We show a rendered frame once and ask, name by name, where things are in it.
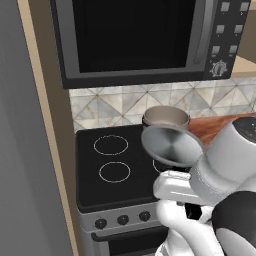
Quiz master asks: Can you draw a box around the black glass hob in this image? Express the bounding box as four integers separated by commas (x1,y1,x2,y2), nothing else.
75,124,202,214

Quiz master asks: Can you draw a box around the beige cupboard side panel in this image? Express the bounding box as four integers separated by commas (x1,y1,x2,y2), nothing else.
17,0,81,256

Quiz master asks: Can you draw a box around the tan metal pot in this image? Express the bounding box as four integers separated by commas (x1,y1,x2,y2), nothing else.
142,105,191,132

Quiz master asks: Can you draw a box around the black oven door handle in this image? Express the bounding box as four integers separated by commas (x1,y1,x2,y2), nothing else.
90,225,170,243

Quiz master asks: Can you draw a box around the black microwave door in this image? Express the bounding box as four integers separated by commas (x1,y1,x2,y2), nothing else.
52,0,215,85

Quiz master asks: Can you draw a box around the black stove knob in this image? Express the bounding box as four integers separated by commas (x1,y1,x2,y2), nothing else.
138,210,152,223
116,214,130,226
94,217,108,230

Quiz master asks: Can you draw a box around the grey metal pan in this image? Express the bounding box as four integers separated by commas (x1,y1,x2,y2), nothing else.
140,123,205,168

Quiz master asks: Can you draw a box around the black microwave oven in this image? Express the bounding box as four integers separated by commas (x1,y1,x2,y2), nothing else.
49,0,253,90

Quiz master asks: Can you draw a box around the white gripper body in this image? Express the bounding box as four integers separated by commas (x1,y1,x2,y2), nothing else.
152,169,215,206

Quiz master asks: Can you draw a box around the silver stove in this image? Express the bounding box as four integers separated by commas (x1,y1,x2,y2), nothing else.
75,124,202,256

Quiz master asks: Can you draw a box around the grey fridge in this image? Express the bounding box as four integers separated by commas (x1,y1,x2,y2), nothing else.
0,0,74,256

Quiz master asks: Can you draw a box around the black oven door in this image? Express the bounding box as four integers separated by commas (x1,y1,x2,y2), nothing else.
91,225,170,256

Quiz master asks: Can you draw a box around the silver microwave knob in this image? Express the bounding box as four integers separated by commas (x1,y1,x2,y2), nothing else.
209,59,230,79

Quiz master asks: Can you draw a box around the grey microwave door handle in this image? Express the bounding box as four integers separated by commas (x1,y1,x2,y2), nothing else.
192,0,215,66

